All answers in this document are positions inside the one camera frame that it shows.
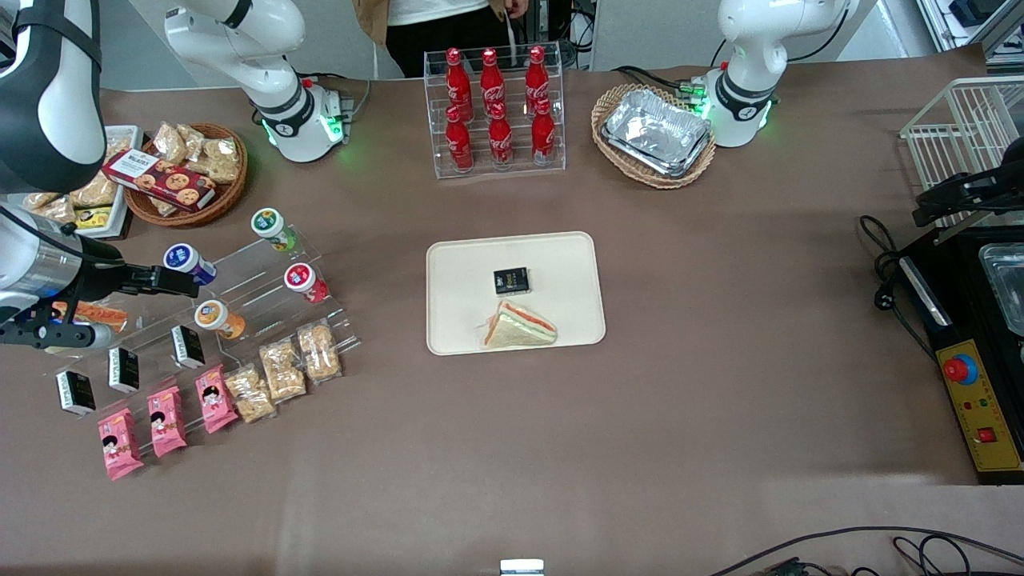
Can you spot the stacked foil trays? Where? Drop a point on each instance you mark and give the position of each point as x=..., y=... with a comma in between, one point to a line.
x=656, y=132

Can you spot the red emergency stop button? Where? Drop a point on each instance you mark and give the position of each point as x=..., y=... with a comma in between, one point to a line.
x=959, y=369

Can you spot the clear acrylic bottle rack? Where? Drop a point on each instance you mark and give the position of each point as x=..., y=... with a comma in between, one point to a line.
x=496, y=173

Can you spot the yellow snack packet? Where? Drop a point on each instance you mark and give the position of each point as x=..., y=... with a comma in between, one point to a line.
x=92, y=218

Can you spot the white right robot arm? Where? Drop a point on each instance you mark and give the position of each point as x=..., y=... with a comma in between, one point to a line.
x=48, y=104

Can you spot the green gum bottle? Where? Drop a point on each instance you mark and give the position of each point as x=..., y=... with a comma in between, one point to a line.
x=272, y=227

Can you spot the wrapped triangle sandwich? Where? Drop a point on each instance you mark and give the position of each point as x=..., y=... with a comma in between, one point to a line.
x=516, y=328
x=104, y=314

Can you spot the small black box gold print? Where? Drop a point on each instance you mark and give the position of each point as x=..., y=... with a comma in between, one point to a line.
x=511, y=281

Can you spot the red cookie box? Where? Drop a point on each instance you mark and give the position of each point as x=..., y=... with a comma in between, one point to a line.
x=160, y=180

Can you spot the black sealing machine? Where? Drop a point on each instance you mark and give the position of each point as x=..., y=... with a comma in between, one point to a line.
x=968, y=304

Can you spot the white rectangular snack tray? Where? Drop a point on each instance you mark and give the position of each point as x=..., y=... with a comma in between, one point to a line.
x=120, y=220

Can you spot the clear-wrapped nut brittle pack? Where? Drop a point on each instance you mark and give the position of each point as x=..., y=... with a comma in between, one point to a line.
x=282, y=370
x=319, y=352
x=250, y=394

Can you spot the red cola bottle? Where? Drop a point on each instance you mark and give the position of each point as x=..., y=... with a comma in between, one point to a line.
x=491, y=80
x=543, y=136
x=459, y=144
x=458, y=84
x=536, y=78
x=501, y=140

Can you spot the bagged puffed snack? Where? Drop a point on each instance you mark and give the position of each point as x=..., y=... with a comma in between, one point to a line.
x=96, y=192
x=54, y=208
x=118, y=146
x=218, y=160
x=192, y=140
x=170, y=142

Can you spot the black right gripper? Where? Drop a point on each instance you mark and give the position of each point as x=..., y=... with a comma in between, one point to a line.
x=102, y=277

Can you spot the red gum bottle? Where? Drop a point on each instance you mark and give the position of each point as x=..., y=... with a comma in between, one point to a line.
x=306, y=282

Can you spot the metal frame shelf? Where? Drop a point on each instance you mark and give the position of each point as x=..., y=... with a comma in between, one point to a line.
x=1000, y=32

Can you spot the clear container in machine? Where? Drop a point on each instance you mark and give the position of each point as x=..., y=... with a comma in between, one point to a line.
x=1010, y=284

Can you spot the beige plastic tray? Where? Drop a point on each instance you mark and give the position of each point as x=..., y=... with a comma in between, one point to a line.
x=560, y=280

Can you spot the pink snack packet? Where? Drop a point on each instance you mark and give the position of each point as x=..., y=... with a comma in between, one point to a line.
x=214, y=398
x=166, y=422
x=118, y=444

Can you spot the light wicker basket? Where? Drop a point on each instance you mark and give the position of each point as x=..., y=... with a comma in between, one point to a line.
x=608, y=156

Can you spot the clear acrylic stepped stand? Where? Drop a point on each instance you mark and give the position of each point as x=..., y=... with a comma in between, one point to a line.
x=248, y=276
x=152, y=320

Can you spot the black machine lever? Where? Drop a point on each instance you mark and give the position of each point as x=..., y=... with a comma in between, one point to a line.
x=968, y=192

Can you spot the orange gum bottle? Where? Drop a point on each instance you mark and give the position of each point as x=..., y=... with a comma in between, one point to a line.
x=218, y=318

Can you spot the blue gum bottle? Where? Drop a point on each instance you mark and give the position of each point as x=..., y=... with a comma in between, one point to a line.
x=192, y=264

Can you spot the yellow control panel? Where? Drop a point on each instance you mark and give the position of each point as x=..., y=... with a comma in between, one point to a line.
x=980, y=416

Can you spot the brown wicker basket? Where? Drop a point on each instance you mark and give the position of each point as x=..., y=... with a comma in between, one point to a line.
x=224, y=200

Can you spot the small black white box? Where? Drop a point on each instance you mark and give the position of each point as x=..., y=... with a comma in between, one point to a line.
x=76, y=392
x=123, y=370
x=188, y=346

